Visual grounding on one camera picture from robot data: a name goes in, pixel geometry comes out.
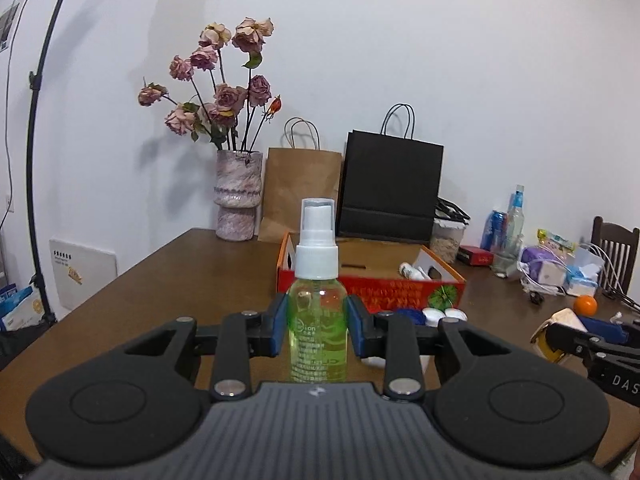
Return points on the black paper bag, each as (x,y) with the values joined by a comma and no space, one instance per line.
(389,182)

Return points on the beige square jar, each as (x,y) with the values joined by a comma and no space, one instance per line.
(562,335)

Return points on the small black object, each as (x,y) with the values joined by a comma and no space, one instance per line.
(536,298)

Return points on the orange fruit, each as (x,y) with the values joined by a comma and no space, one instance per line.
(585,306)

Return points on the dried pink roses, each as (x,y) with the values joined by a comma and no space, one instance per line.
(231,117)

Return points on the blue tissue box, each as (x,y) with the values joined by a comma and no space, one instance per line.
(582,273)

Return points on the pink marbled vase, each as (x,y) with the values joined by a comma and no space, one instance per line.
(238,193)

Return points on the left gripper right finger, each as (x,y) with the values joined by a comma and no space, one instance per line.
(389,336)

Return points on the colourful snack packet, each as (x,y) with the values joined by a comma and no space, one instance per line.
(557,244)

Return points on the red flat box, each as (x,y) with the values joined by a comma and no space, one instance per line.
(475,256)

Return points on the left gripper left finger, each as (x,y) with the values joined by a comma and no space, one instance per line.
(242,337)

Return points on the red cardboard box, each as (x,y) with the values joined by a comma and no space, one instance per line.
(369,269)

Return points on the white red lint brush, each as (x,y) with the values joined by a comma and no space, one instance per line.
(380,363)

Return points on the clear glass bottle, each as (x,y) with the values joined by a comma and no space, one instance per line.
(508,236)

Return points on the small white spray bottle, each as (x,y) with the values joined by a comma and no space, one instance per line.
(413,273)

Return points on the green spray bottle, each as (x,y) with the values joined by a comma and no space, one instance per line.
(317,326)

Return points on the blue drink can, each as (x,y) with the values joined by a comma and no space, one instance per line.
(493,231)

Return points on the purple white tissue pack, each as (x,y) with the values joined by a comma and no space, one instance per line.
(542,271)

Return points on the blue ridged lid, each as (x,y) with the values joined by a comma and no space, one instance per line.
(416,316)

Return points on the clear container with grains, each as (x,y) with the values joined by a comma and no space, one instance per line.
(449,225)

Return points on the brown paper bag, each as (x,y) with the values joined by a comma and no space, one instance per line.
(301,170)

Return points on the dark wooden chair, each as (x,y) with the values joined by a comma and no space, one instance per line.
(618,247)

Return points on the wall poster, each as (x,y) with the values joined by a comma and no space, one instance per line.
(6,23)

